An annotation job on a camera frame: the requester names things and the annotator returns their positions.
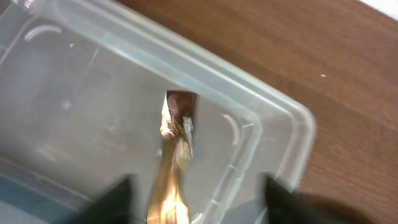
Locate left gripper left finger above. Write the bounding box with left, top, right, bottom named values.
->
left=64, top=175, right=134, bottom=224

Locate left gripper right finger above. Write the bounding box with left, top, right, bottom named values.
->
left=264, top=174, right=377, bottom=224

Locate gold snack wrapper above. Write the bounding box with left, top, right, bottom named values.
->
left=146, top=90, right=198, bottom=224

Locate clear plastic bin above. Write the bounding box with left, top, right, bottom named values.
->
left=1, top=1, right=315, bottom=223

